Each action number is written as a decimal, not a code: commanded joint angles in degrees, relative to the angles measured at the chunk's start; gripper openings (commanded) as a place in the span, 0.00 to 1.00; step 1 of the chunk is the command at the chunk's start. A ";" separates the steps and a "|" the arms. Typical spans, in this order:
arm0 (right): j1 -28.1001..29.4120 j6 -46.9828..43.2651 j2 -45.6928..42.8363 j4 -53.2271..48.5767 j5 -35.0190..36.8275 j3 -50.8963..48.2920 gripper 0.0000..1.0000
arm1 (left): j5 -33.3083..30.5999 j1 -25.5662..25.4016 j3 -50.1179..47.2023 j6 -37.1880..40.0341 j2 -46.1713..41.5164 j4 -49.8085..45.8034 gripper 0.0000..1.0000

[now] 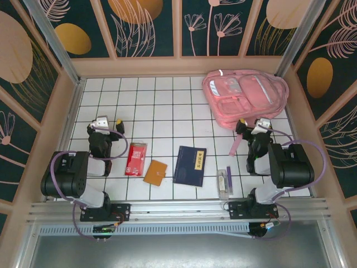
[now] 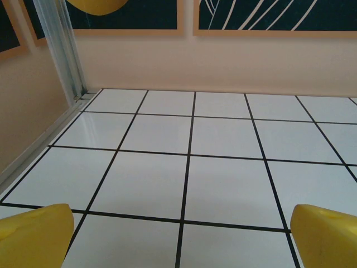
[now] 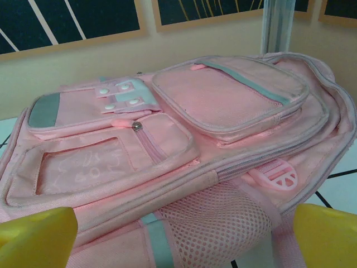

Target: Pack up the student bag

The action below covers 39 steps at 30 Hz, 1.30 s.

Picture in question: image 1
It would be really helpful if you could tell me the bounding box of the pink backpack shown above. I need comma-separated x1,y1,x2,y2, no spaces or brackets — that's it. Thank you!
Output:
202,68,290,157

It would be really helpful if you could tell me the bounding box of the red tissue packet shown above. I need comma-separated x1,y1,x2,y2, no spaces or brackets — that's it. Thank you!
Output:
124,141,148,177

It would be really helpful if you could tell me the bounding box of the purple pen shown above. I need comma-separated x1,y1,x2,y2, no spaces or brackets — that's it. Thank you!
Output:
226,166,234,196

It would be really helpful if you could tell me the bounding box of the tan leather wallet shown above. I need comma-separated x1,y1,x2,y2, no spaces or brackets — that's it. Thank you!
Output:
143,159,168,187

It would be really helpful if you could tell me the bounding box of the navy blue notebook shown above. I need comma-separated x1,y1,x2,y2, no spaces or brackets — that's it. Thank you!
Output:
172,145,208,188

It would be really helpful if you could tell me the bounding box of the clear plastic case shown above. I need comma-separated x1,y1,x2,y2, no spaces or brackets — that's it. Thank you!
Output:
216,169,230,200

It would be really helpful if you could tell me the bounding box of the small circuit board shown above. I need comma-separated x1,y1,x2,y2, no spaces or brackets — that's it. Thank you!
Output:
93,224,117,235
259,222,281,231

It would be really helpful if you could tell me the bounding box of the grey metal sheet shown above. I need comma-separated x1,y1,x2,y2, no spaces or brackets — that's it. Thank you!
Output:
27,233,335,268

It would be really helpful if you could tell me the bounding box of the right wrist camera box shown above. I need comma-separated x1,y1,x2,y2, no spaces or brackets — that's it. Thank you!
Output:
256,118,272,130

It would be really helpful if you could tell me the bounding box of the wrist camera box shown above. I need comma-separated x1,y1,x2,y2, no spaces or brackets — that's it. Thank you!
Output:
256,118,272,130
93,116,109,130

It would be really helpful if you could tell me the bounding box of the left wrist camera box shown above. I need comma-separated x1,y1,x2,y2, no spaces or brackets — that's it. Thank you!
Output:
93,116,109,130

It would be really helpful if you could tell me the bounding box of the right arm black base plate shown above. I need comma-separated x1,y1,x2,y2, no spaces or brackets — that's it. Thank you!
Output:
228,201,279,221

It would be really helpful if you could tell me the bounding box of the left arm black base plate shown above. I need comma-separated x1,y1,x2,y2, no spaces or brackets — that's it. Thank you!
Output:
80,203,131,223

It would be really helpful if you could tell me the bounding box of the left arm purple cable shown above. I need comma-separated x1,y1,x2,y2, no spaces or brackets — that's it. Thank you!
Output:
50,124,126,241

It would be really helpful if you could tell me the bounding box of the aluminium corner post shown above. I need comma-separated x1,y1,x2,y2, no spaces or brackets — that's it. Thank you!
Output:
274,0,329,79
23,0,81,84

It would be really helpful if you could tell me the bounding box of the aluminium mounting rail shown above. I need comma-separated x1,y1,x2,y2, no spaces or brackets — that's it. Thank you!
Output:
26,197,334,224

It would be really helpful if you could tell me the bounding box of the grey slotted cable duct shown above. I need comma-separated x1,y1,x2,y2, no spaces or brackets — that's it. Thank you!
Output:
38,223,252,238

